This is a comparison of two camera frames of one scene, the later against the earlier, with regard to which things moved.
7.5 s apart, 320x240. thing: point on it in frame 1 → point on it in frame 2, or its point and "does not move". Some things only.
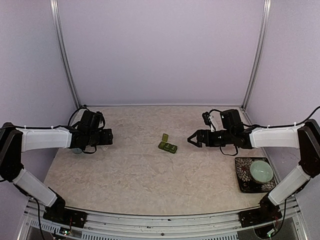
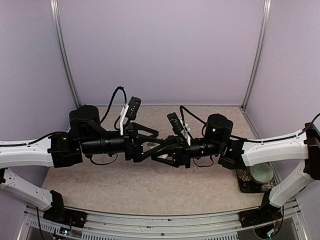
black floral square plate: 247,184 does not move
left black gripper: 107,138 → 134,151
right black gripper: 200,133 → 181,154
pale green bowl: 261,171 does not move
